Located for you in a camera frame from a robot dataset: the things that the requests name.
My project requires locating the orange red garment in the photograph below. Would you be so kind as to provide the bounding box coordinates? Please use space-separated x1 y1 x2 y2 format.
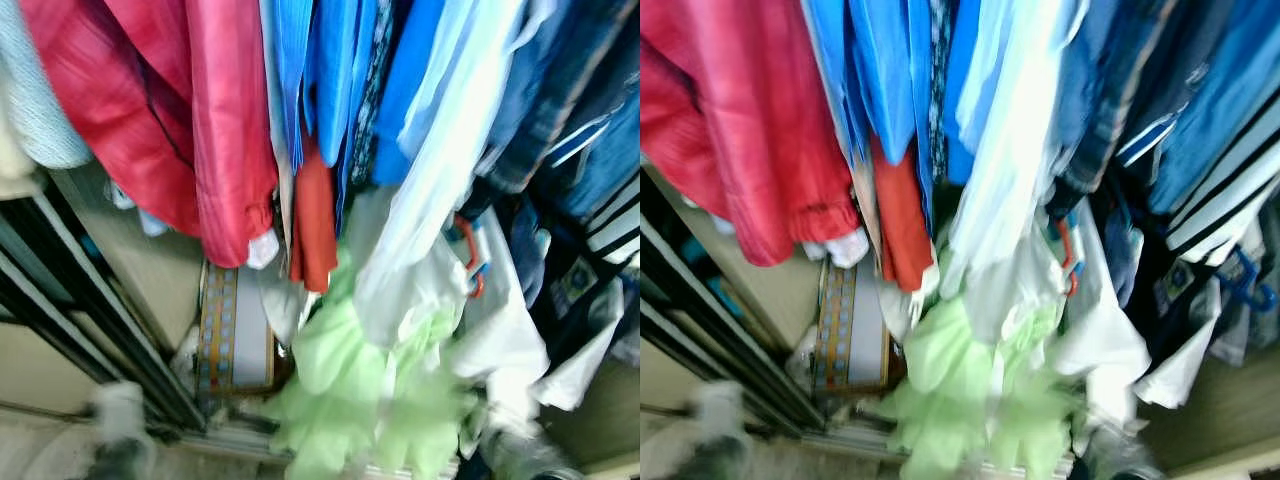
868 135 936 294
289 135 340 294

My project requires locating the patterned storage box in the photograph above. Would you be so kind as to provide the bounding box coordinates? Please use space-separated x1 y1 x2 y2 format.
193 260 293 399
808 258 906 396

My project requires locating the red clothes hanger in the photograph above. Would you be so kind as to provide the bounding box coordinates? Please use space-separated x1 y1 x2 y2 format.
453 213 489 299
1052 218 1083 299

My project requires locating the pale blue knit garment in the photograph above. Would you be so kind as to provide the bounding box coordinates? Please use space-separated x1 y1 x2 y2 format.
0 0 93 171

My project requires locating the black sliding door track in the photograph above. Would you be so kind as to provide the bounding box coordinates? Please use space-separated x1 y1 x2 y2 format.
640 170 826 433
0 195 206 433

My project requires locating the blue denim garment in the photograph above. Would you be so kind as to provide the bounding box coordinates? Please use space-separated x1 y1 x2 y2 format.
1148 0 1280 219
548 90 641 223

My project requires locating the dark denim jacket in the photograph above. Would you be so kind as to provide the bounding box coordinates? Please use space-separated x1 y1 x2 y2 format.
478 0 641 201
1045 0 1246 216

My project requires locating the pale blue shirt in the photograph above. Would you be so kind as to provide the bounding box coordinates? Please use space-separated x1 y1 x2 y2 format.
940 0 1091 346
352 0 531 346

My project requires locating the red jacket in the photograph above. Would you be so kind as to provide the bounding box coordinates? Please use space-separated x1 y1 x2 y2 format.
18 0 283 269
640 0 863 269

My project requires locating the bright blue garment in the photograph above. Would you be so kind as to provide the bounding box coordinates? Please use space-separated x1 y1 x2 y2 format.
262 0 446 236
800 0 986 236

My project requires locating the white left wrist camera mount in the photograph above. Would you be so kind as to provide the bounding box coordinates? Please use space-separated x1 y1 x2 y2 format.
692 380 749 441
90 380 153 446

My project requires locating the blue clothes hanger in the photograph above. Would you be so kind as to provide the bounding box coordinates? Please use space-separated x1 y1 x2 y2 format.
1212 245 1269 311

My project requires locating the light green garment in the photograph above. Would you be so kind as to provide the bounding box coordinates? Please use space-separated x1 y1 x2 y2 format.
880 250 1086 480
265 240 483 480

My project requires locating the black white striped garment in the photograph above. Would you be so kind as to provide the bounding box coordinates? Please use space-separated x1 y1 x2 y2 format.
1165 110 1280 266
583 175 641 269

